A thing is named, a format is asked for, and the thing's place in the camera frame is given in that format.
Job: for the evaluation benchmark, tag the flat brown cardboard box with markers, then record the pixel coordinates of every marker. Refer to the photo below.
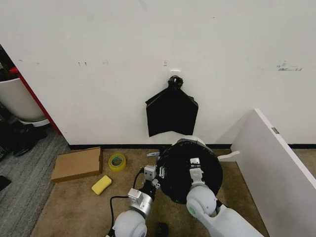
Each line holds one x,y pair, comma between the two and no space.
76,164

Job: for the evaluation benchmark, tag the white board panel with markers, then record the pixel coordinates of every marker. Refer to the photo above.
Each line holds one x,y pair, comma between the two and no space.
276,172

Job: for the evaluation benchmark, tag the large white plant pot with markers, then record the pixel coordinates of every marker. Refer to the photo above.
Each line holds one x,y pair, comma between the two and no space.
19,101

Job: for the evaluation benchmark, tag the yellow tape roll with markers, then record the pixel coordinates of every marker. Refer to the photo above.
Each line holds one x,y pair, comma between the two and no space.
117,163

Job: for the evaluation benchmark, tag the round white trash bin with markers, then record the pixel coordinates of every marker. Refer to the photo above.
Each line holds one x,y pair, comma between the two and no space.
199,140

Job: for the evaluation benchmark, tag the black bags pile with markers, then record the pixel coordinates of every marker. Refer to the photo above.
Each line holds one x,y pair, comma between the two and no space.
19,138

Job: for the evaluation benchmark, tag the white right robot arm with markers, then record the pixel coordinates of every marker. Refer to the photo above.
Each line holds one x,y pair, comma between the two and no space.
209,209

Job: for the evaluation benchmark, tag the red wall edge trim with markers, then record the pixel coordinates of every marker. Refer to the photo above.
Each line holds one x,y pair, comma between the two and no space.
37,98

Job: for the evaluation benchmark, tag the yellow sponge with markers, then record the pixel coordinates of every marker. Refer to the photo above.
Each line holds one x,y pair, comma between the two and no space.
101,185

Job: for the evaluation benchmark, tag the white flat strip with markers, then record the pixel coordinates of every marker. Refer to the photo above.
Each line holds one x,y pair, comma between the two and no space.
228,156

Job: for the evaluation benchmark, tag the small metal hinge plate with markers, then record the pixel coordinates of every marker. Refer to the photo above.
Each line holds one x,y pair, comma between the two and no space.
275,130

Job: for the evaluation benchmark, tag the hanging black garbage bags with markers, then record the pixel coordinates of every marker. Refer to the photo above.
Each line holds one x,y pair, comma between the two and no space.
171,113

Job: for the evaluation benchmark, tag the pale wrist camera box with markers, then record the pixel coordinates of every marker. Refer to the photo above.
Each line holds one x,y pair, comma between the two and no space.
149,172

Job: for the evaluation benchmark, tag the black garbage bag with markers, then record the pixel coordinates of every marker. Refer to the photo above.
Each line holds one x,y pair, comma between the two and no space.
176,172

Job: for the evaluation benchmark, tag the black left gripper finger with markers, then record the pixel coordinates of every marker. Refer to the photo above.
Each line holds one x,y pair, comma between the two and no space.
161,172

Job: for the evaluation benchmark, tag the flat black object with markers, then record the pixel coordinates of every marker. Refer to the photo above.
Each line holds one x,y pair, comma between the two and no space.
4,183

